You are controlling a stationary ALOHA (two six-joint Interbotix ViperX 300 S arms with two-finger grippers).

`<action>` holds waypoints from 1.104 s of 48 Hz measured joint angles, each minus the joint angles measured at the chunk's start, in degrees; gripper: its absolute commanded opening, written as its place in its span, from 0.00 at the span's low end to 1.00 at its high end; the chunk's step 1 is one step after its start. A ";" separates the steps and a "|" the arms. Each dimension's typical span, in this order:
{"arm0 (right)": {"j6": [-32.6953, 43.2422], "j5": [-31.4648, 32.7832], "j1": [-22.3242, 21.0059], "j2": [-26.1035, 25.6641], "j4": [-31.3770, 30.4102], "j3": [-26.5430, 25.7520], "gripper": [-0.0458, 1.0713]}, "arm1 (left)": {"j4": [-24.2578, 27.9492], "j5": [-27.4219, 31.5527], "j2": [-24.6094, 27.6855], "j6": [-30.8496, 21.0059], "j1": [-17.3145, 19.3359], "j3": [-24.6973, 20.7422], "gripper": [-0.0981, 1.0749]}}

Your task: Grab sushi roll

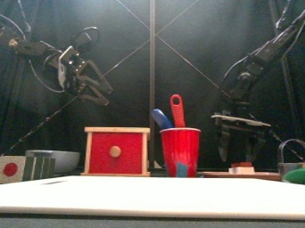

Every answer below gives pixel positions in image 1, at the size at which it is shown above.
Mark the toy sushi roll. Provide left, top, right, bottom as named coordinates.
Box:
left=227, top=161, right=255, bottom=175

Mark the red plastic cup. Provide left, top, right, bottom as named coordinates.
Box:
left=158, top=127, right=202, bottom=178

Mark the wooden tray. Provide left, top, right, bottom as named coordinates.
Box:
left=199, top=171, right=283, bottom=182

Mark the green toy vegetable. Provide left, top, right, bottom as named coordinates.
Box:
left=282, top=167, right=305, bottom=185

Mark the red wooden box with knob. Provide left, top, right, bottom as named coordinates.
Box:
left=80, top=126, right=151, bottom=177

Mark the grey bowl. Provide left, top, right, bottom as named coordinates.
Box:
left=25, top=149, right=81, bottom=175

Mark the white cutting board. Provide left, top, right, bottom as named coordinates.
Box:
left=0, top=175, right=305, bottom=221

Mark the white block with red dot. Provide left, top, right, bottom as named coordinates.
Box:
left=0, top=155, right=57, bottom=184

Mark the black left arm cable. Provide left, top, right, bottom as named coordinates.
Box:
left=26, top=52, right=65, bottom=94

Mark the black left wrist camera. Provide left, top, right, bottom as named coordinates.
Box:
left=71, top=26, right=100, bottom=51

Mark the metal basket with handle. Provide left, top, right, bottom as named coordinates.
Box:
left=277, top=138, right=305, bottom=179

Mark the grey vertical frame post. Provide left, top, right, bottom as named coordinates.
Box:
left=148, top=0, right=158, bottom=170

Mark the red utensil handle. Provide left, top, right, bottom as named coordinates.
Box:
left=168, top=94, right=187, bottom=129

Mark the blue utensil handle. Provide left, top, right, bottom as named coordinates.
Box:
left=150, top=108, right=175, bottom=130

